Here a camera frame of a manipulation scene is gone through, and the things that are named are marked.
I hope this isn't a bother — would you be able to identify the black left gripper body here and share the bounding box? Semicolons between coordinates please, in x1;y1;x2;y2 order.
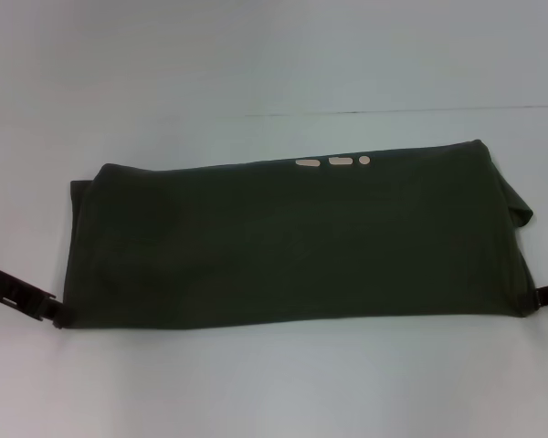
0;260;58;323

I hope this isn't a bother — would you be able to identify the dark green t-shirt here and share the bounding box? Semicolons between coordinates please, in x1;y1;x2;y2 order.
59;139;535;330

